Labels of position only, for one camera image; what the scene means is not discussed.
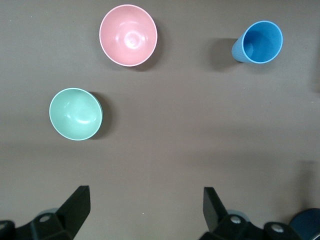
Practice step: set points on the green bowl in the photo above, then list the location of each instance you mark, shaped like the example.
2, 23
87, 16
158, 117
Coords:
75, 113

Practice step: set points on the pink bowl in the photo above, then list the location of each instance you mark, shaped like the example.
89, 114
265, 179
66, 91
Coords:
127, 35

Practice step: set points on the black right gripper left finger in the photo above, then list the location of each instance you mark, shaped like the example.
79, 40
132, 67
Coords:
70, 220

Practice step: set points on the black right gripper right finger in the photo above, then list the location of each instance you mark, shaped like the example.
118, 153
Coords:
220, 222

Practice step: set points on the blue ribbed cup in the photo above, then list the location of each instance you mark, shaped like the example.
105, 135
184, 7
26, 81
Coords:
262, 41

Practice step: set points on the dark blue saucepan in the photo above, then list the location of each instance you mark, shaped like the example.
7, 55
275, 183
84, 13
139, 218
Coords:
308, 222

